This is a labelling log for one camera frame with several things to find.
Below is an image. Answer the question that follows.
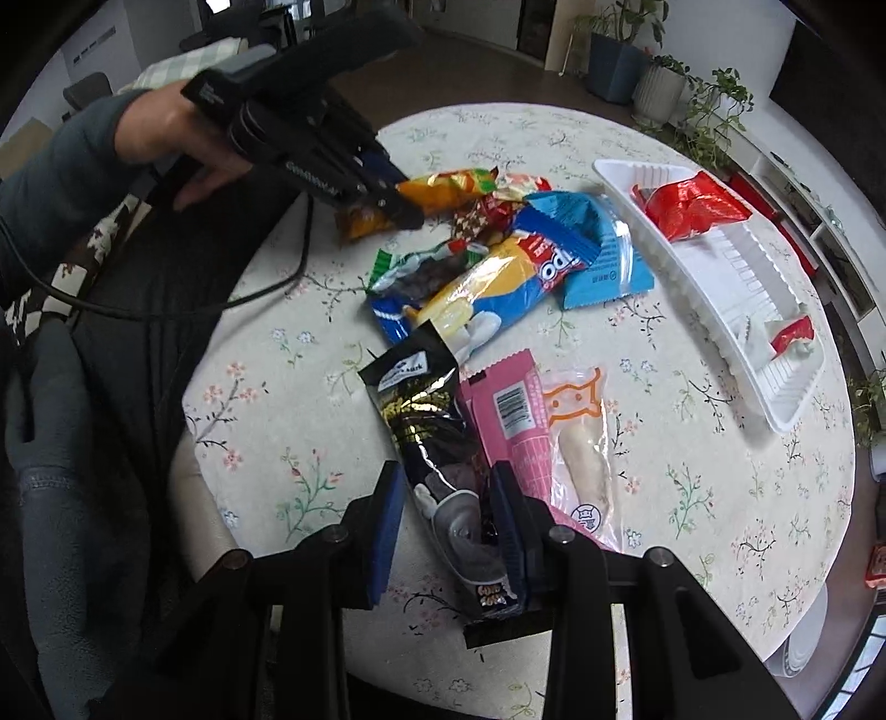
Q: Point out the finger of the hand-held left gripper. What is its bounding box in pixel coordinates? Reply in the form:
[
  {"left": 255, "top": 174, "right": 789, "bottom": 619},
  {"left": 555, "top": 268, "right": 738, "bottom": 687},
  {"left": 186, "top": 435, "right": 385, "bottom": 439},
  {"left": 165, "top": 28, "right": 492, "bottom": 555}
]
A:
[
  {"left": 325, "top": 176, "right": 425, "bottom": 231},
  {"left": 356, "top": 138, "right": 406, "bottom": 188}
]

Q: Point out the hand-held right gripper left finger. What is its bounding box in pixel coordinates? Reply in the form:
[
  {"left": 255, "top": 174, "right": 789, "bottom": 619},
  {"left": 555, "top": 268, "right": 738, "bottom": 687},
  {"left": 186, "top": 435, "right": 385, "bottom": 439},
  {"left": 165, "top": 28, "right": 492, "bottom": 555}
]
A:
[{"left": 90, "top": 462, "right": 406, "bottom": 720}]

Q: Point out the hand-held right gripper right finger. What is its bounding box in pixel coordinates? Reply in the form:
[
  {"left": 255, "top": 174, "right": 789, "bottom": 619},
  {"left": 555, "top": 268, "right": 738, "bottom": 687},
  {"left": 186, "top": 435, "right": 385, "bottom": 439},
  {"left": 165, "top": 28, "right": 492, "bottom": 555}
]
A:
[{"left": 490, "top": 461, "right": 814, "bottom": 720}]

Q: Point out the orange snack packet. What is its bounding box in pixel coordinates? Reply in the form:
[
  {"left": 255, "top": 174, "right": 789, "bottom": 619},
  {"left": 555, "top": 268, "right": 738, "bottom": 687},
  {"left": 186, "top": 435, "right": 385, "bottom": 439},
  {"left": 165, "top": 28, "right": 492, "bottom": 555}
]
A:
[{"left": 334, "top": 168, "right": 501, "bottom": 242}]

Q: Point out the green dark snack packet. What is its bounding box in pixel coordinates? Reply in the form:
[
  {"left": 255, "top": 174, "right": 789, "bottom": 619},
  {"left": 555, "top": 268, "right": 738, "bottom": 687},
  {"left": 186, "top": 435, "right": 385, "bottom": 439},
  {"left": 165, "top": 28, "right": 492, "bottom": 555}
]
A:
[{"left": 364, "top": 241, "right": 489, "bottom": 346}]

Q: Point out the brown checkered snack packet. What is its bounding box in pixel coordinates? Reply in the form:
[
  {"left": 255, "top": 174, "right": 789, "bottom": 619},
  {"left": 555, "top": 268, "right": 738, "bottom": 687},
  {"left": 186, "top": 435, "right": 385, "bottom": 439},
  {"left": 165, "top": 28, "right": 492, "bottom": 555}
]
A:
[{"left": 451, "top": 194, "right": 527, "bottom": 243}]

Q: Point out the black gold snack packet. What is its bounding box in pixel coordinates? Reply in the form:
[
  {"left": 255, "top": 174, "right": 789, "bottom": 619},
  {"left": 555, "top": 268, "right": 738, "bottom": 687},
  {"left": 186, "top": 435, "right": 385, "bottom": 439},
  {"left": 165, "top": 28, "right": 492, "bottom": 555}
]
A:
[{"left": 358, "top": 320, "right": 548, "bottom": 648}]

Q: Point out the clear packet orange cat print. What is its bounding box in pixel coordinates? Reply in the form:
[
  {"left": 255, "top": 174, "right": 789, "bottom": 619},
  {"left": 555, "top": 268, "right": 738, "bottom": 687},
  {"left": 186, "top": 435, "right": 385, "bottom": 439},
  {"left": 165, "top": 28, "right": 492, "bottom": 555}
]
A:
[{"left": 538, "top": 367, "right": 619, "bottom": 551}]

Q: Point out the yellow blue snack packet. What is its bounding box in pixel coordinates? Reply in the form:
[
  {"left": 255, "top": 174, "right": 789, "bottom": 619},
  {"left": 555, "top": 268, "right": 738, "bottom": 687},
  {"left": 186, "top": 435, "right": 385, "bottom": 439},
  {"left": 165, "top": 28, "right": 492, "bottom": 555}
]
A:
[{"left": 408, "top": 232, "right": 593, "bottom": 361}]

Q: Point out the pink snack packet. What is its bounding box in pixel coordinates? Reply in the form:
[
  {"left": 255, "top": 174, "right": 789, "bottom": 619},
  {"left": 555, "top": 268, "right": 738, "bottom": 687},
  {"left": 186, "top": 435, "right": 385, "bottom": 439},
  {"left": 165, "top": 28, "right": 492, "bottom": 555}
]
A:
[{"left": 458, "top": 349, "right": 555, "bottom": 513}]

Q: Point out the white plastic tray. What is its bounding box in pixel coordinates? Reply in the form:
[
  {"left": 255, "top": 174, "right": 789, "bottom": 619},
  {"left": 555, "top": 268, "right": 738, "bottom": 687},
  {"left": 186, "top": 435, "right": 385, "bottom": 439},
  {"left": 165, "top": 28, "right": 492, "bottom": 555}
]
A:
[{"left": 594, "top": 159, "right": 828, "bottom": 434}]

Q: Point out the person's left forearm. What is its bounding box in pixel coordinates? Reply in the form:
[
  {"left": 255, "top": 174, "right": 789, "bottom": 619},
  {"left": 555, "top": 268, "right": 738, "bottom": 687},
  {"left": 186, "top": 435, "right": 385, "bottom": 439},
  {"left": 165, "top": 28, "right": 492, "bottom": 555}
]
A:
[{"left": 0, "top": 90, "right": 153, "bottom": 306}]

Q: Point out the person's left hand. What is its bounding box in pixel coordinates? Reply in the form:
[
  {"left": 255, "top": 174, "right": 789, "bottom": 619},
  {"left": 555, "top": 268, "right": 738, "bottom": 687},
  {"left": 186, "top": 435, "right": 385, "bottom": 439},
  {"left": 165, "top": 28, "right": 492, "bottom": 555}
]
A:
[{"left": 114, "top": 86, "right": 254, "bottom": 212}]

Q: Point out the checkered sofa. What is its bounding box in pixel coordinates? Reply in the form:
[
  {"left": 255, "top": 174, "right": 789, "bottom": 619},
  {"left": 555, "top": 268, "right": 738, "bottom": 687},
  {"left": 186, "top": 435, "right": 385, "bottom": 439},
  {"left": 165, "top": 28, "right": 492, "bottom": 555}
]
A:
[{"left": 131, "top": 38, "right": 278, "bottom": 91}]

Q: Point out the black office chair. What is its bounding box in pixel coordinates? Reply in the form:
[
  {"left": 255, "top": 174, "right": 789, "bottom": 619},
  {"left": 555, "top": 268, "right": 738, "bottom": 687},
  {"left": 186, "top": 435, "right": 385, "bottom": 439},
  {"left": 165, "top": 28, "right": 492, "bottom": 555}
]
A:
[{"left": 62, "top": 71, "right": 115, "bottom": 115}]

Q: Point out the blue plant pot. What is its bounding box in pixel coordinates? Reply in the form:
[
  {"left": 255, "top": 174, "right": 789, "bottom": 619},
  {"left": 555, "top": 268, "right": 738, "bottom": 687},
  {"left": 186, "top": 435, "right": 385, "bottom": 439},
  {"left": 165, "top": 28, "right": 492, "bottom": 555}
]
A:
[{"left": 585, "top": 33, "right": 655, "bottom": 106}]

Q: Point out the black white patterned cushion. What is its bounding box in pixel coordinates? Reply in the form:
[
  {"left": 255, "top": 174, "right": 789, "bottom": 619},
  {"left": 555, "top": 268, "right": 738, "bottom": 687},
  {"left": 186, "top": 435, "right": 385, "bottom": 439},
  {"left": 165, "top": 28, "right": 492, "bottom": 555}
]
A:
[{"left": 3, "top": 194, "right": 143, "bottom": 340}]

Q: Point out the white ribbed plant pot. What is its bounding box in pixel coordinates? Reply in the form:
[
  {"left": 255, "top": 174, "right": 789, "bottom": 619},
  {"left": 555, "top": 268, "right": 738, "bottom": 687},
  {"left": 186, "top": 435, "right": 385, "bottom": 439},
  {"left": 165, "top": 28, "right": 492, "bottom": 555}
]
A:
[{"left": 633, "top": 61, "right": 689, "bottom": 126}]

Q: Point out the tall leafy plant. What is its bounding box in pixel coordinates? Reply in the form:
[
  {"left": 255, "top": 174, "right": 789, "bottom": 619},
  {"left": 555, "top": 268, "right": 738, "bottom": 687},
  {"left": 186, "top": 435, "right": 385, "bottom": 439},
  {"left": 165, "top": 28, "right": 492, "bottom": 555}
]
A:
[{"left": 571, "top": 0, "right": 669, "bottom": 49}]

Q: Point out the red snack bag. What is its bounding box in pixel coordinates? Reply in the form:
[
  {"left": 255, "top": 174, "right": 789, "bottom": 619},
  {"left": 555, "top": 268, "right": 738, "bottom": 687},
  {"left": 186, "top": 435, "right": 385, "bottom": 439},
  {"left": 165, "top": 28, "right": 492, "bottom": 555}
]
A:
[{"left": 631, "top": 171, "right": 754, "bottom": 242}]

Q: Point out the white cylindrical bin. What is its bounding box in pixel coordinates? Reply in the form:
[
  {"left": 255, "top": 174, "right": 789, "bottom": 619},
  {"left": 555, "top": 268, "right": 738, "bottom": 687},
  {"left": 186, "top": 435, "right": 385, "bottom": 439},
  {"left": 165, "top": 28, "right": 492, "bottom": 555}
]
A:
[{"left": 765, "top": 588, "right": 832, "bottom": 683}]

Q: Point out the grey jacket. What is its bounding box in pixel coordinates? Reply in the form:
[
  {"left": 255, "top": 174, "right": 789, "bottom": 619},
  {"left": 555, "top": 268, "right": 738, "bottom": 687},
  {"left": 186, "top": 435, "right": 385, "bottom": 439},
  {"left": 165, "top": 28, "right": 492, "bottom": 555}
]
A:
[{"left": 0, "top": 322, "right": 174, "bottom": 720}]

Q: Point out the trailing pothos plant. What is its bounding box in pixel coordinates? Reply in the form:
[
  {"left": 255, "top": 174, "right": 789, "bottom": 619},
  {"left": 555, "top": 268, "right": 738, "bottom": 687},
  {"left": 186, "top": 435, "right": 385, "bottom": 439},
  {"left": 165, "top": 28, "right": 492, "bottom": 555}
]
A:
[{"left": 640, "top": 65, "right": 755, "bottom": 171}]

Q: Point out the red storage box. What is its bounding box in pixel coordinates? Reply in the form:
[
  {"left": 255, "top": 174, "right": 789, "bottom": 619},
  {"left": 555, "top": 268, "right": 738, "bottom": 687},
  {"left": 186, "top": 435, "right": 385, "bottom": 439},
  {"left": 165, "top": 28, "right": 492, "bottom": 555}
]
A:
[
  {"left": 758, "top": 197, "right": 797, "bottom": 243},
  {"left": 727, "top": 173, "right": 763, "bottom": 209}
]

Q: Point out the bushy plant in white pot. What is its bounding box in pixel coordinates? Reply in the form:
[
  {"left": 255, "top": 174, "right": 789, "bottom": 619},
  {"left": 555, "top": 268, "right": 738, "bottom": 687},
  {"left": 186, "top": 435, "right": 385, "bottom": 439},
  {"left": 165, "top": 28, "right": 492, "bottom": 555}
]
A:
[{"left": 848, "top": 370, "right": 886, "bottom": 451}]

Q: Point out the white media cabinet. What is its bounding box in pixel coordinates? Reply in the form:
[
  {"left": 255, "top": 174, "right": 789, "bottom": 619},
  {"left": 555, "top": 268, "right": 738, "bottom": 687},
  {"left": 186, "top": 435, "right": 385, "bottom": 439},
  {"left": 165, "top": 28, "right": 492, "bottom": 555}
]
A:
[{"left": 720, "top": 125, "right": 886, "bottom": 326}]

